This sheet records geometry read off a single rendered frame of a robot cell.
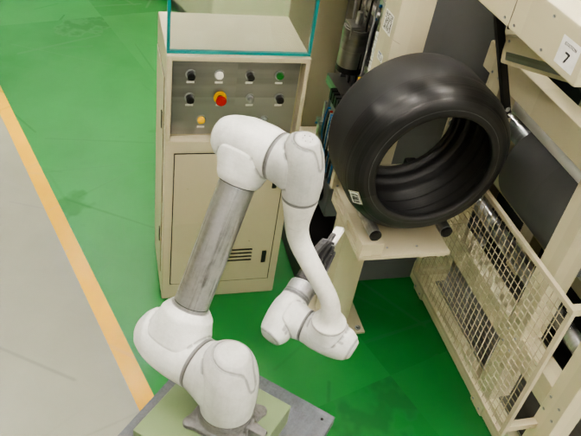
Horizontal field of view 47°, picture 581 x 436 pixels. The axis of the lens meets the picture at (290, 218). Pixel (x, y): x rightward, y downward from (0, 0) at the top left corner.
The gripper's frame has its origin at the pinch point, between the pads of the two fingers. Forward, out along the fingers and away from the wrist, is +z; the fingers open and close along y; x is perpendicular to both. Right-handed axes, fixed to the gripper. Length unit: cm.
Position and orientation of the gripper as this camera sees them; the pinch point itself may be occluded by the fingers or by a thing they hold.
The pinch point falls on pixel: (335, 235)
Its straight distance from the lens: 220.8
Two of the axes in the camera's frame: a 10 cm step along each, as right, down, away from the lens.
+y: 3.6, 6.4, 6.7
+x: 7.8, 1.9, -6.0
